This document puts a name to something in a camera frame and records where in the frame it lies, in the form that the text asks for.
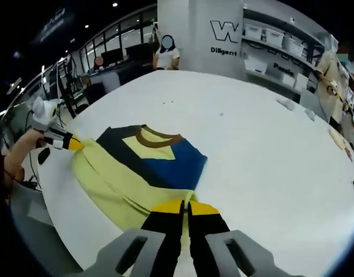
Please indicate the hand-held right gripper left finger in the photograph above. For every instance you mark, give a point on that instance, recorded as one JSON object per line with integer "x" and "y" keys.
{"x": 131, "y": 254}

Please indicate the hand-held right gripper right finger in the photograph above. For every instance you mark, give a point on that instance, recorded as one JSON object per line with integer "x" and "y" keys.
{"x": 237, "y": 256}

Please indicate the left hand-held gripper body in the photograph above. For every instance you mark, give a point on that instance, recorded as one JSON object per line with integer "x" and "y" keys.
{"x": 44, "y": 115}

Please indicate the yellow grey blue garment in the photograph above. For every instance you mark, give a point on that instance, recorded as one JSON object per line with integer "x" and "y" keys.
{"x": 113, "y": 179}

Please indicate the person's left hand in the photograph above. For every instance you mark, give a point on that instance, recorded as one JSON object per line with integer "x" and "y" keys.
{"x": 27, "y": 142}

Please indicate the grey metal shelving unit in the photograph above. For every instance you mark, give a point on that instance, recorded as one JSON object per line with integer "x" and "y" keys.
{"x": 280, "y": 57}

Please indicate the white storage bin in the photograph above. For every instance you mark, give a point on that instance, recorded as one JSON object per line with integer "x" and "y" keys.
{"x": 294, "y": 46}
{"x": 274, "y": 37}
{"x": 254, "y": 30}

